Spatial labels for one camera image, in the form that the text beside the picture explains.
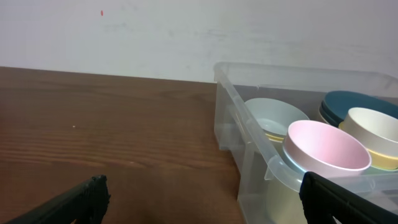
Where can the yellow cup front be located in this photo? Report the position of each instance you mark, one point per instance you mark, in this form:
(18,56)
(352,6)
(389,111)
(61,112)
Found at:
(384,160)

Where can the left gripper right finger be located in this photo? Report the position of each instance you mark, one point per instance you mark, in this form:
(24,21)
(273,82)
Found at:
(326,202)

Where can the pink cup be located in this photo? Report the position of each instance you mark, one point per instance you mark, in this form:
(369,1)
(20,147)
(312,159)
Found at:
(325,150)

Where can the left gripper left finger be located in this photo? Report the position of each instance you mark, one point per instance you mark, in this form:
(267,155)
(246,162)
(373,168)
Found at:
(86,202)

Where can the yellow cup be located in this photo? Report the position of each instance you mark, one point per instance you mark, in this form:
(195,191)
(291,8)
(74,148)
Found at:
(283,204)
(384,160)

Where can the yellow small bowl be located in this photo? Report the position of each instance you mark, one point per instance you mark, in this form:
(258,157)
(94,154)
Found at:
(274,138)

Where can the cream white cup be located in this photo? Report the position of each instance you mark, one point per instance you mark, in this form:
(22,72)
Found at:
(375,130)

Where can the clear plastic storage container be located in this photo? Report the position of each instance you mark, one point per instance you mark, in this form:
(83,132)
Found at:
(259,159)

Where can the grey small bowl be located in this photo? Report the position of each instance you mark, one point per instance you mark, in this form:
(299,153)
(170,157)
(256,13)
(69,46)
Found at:
(274,116)

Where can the light blue cup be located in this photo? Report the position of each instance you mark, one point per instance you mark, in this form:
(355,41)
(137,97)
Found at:
(291,163)

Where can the dark blue bowl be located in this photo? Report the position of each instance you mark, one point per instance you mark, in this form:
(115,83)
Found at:
(328,119)
(337,103)

